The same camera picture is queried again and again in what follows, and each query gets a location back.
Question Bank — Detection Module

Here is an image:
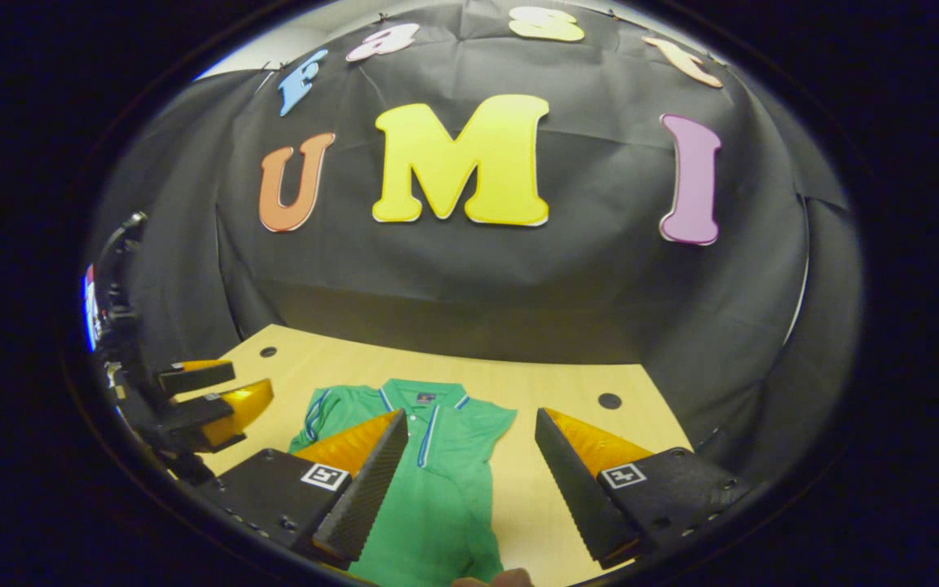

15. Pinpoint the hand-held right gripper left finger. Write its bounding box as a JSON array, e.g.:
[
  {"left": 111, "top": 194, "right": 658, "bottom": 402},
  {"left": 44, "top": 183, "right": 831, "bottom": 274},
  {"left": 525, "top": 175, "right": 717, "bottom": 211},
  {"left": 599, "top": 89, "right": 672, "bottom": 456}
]
[{"left": 196, "top": 408, "right": 410, "bottom": 572}]

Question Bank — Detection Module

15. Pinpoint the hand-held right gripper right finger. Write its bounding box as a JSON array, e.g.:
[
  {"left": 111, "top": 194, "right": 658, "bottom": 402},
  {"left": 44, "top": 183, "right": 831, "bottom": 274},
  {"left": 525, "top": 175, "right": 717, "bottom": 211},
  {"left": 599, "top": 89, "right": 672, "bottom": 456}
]
[{"left": 534, "top": 407, "right": 752, "bottom": 570}]

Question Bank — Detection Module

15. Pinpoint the green T-shirt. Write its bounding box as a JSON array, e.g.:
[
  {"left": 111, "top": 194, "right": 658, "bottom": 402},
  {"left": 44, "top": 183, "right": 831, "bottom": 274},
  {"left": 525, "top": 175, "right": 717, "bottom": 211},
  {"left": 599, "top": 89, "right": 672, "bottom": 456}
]
[{"left": 289, "top": 377, "right": 518, "bottom": 585}]

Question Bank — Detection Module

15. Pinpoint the black backdrop cloth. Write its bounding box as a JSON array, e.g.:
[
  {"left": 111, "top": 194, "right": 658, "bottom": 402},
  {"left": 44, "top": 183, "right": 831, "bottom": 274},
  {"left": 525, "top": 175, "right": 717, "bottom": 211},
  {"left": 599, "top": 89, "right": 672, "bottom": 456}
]
[{"left": 82, "top": 0, "right": 866, "bottom": 490}]

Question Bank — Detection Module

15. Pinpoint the black cable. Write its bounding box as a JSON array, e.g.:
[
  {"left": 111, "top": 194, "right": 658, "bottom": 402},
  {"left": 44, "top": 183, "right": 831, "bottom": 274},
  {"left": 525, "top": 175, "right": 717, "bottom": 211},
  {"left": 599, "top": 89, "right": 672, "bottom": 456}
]
[{"left": 99, "top": 210, "right": 148, "bottom": 323}]

